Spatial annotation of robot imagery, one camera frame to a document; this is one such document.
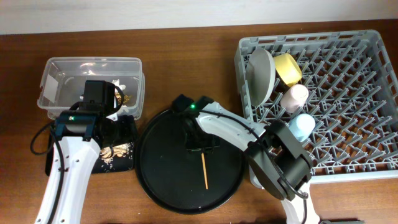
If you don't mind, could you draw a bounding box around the grey dishwasher rack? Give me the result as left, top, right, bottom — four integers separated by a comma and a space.
234, 30, 397, 184

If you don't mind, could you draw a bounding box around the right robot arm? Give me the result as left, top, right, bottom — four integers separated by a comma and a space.
172, 95, 321, 223

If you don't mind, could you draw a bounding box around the yellow bowl with food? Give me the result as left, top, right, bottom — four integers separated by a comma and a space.
274, 53, 302, 87

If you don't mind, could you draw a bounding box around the grey plate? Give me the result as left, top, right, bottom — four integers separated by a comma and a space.
246, 48, 275, 106

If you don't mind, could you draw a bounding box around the pink cup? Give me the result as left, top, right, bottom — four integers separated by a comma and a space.
280, 84, 309, 113

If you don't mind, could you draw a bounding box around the blue cup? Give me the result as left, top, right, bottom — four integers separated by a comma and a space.
288, 114, 315, 142

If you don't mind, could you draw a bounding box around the brown gold snack wrapper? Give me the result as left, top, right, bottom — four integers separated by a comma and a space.
115, 92, 131, 106

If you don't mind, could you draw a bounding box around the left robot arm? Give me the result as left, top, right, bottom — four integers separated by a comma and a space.
35, 80, 137, 223

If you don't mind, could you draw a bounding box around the black rectangular tray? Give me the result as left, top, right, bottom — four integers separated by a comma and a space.
45, 115, 137, 178

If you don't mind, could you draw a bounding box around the round black tray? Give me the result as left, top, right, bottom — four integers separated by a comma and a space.
134, 110, 247, 214

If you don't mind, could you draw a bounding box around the wooden chopstick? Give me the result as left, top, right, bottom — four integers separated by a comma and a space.
201, 152, 208, 190

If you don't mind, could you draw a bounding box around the food scraps pile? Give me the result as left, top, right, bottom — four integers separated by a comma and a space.
99, 143, 131, 165

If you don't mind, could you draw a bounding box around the white tissue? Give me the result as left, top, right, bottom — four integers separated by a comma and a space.
118, 105, 129, 114
112, 79, 126, 91

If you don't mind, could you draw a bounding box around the clear plastic bin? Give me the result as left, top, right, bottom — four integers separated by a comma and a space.
37, 57, 146, 120

